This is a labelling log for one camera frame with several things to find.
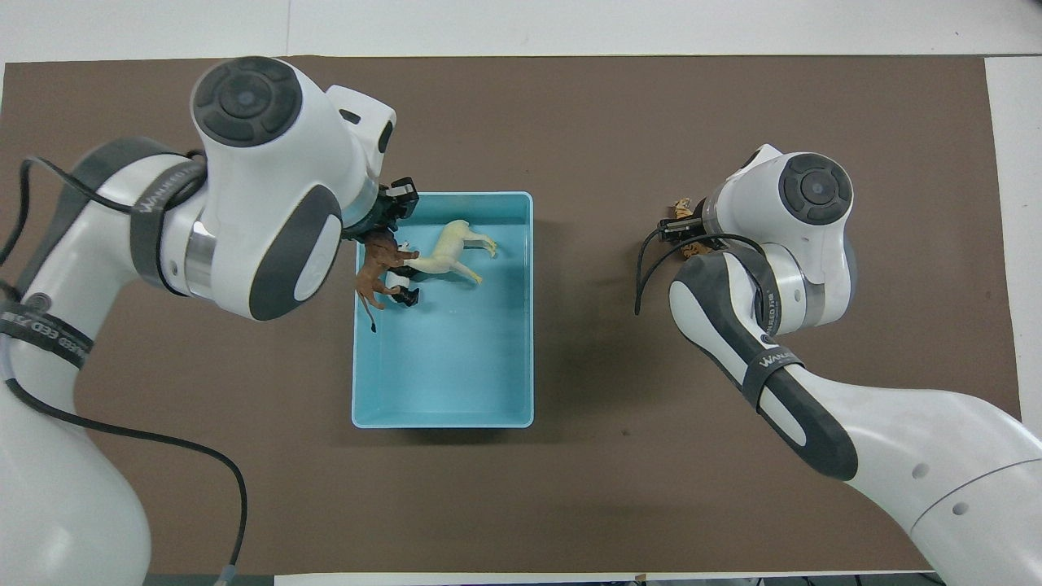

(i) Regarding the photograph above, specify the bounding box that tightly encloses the brown table mat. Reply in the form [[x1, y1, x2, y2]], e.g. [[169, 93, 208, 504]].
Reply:
[[0, 55, 1022, 577]]

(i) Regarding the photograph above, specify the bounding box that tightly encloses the cream llama toy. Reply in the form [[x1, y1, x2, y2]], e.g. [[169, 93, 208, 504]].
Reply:
[[405, 220, 497, 286]]

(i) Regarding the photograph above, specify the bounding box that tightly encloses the orange striped tiger toy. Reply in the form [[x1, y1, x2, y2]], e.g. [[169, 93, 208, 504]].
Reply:
[[671, 198, 706, 260]]

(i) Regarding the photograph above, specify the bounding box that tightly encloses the brown lion toy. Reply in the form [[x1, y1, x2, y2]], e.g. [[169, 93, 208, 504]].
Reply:
[[355, 230, 422, 335]]

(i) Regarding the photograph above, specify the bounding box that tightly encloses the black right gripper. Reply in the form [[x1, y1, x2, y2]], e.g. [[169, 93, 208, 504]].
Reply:
[[658, 213, 709, 245]]

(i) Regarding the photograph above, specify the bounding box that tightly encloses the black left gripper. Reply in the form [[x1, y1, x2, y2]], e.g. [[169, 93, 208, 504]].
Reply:
[[346, 177, 421, 243]]

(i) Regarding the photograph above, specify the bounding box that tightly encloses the light blue plastic storage box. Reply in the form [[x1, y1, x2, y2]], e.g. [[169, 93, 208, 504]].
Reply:
[[351, 191, 535, 430]]

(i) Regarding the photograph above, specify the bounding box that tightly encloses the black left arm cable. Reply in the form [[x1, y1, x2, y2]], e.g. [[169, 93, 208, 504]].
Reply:
[[0, 155, 249, 586]]

